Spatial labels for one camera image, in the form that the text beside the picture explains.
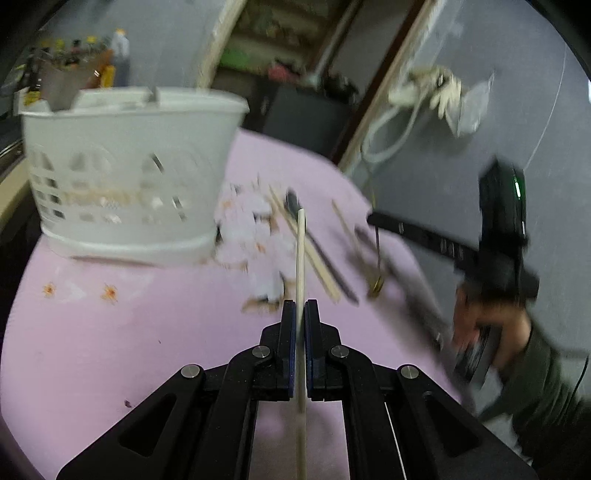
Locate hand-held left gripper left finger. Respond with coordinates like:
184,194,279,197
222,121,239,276
55,300,296,480

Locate green box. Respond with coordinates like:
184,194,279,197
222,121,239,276
219,48,250,70

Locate person's right hand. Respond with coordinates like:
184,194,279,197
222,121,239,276
450,281,533,370

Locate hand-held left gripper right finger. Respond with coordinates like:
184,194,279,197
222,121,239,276
305,300,539,480

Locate wooden door frame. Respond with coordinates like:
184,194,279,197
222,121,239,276
196,0,444,169

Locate dark handled knife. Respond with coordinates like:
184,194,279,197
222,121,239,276
285,189,360,306

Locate person's right forearm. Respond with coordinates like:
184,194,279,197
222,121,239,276
480,323,591,468

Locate gold spoon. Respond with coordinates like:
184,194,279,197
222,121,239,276
368,226,387,297

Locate white mesh bag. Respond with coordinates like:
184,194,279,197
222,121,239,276
455,75,496,138

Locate white shower hose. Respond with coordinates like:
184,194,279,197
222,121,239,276
362,92,431,163

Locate large dark oil jug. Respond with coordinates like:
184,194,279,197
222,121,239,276
111,29,133,87

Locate dark grey cabinet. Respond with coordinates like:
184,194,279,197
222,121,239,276
242,84,357,158

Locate beige kitchen counter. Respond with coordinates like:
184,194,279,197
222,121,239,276
0,161,29,223

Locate white plastic utensil basket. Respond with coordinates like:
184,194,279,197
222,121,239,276
21,87,251,268

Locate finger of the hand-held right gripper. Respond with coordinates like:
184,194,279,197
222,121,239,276
367,210,483,278

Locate cream rubber gloves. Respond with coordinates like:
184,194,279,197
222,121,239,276
388,65,463,126

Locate steel cylinder handled tool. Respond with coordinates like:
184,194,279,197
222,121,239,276
388,258,451,352

